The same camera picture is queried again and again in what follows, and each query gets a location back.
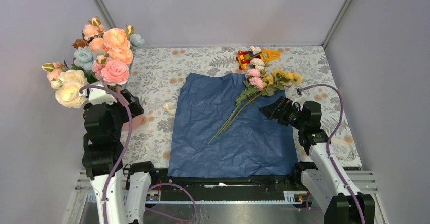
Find floral patterned table mat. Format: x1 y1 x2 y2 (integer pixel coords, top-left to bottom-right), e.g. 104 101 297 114
123 46 362 168

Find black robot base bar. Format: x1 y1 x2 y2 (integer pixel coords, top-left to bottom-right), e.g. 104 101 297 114
126 160 323 203

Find small cream ribbon scrap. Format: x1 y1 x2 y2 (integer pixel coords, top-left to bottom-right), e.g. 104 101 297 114
163 102 176 116

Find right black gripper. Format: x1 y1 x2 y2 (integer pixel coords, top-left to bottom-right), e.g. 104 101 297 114
259 95 306 131

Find white slotted cable duct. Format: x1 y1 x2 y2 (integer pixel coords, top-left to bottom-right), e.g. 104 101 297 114
85 190 315 205

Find flowers in vase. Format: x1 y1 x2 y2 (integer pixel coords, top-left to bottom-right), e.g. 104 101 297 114
41 17 145 108

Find blue paper bouquet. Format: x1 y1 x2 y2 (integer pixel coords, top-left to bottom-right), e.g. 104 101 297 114
168 59 301 178

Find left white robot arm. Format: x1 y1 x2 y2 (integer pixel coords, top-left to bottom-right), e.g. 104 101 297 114
80 82 157 223

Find pink ceramic vase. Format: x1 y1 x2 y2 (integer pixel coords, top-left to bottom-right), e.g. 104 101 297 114
116 86 144 131

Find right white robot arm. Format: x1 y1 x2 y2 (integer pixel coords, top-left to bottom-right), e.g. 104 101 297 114
259 96 375 223

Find pink rose stem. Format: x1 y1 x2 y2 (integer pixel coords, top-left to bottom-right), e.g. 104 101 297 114
91 54 131 92

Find colourful toy block car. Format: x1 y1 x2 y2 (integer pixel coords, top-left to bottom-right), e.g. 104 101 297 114
236 46 281 70

